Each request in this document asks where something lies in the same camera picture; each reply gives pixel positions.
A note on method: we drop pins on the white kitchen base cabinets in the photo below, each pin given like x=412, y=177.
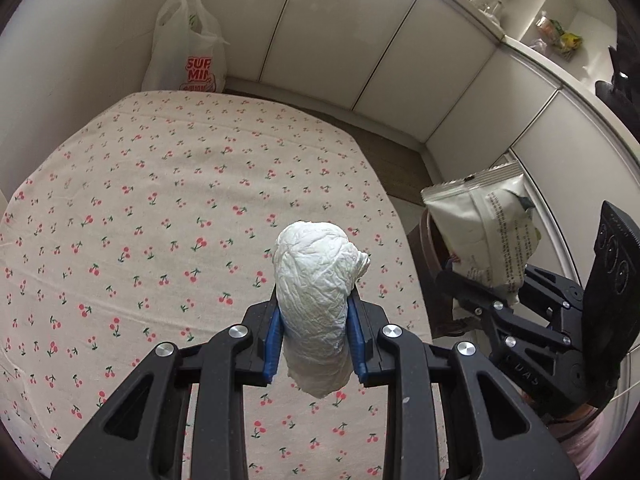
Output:
x=438, y=75

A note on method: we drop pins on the white snack bag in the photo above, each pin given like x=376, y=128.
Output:
x=486, y=221

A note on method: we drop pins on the green floor mat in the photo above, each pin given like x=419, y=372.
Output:
x=401, y=170

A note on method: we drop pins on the brown round trash bin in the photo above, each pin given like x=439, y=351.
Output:
x=430, y=256

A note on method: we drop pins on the white paper ball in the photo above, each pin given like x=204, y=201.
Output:
x=316, y=268

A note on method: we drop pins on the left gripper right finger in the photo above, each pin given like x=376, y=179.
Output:
x=450, y=413

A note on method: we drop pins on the cherry pattern tablecloth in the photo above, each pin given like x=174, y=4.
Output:
x=156, y=221

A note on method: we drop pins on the white plastic shopping bag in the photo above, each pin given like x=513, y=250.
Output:
x=187, y=50

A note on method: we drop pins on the black camera box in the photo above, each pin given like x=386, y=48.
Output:
x=610, y=307

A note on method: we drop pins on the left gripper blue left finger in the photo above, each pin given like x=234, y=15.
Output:
x=174, y=393

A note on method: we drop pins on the green yellow packages on counter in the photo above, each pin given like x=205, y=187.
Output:
x=552, y=37

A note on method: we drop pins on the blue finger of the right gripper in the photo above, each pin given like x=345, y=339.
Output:
x=473, y=307
x=546, y=293

